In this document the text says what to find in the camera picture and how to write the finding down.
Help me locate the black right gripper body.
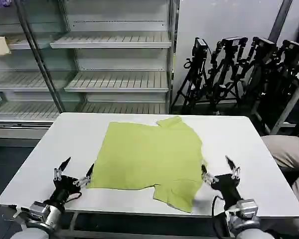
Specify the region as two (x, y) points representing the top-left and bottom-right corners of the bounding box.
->
(210, 173), (243, 208)

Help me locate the lime green shirt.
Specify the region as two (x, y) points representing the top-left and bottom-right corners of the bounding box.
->
(86, 116), (208, 214)

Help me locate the grey metal table frame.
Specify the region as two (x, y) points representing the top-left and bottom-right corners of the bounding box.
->
(13, 205), (240, 239)

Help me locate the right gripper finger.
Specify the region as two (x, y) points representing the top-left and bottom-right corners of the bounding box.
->
(200, 164), (216, 186)
(225, 155), (241, 179)

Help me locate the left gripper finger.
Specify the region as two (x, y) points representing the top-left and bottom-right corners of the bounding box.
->
(53, 156), (72, 184)
(73, 163), (95, 187)

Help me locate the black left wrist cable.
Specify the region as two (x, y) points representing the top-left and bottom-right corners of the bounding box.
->
(66, 191), (82, 203)

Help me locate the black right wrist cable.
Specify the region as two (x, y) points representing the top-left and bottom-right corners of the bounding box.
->
(211, 195), (226, 239)

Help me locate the person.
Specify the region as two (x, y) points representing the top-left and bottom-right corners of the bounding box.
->
(260, 129), (299, 236)

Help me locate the grey side table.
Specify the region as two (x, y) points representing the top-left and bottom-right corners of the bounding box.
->
(251, 72), (299, 135)

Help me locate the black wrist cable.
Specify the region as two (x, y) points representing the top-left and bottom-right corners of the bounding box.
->
(211, 195), (226, 239)
(66, 191), (82, 203)

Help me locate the grey metal shelf rack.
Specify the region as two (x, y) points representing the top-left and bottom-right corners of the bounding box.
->
(49, 0), (180, 116)

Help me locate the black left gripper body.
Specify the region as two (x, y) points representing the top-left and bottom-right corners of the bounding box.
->
(49, 175), (82, 213)

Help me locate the glass-fronted shelf cabinet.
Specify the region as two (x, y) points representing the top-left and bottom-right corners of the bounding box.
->
(0, 0), (67, 148)

